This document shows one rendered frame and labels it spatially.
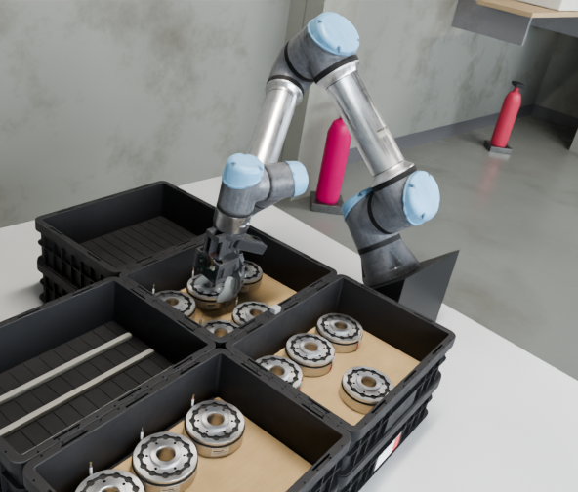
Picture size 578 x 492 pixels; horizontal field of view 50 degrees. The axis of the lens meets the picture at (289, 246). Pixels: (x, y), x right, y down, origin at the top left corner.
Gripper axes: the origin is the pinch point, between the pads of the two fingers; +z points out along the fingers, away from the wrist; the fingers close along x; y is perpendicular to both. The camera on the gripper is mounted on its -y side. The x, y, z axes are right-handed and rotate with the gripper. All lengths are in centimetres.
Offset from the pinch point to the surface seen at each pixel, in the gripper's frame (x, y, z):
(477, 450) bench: 62, -19, 7
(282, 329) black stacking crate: 19.5, 2.5, -6.1
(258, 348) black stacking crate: 19.7, 10.0, -5.0
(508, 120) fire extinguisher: -77, -447, 67
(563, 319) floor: 55, -219, 79
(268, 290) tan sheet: 4.2, -13.3, 1.6
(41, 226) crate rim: -37.8, 20.7, -2.7
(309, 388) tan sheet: 31.5, 6.5, -1.9
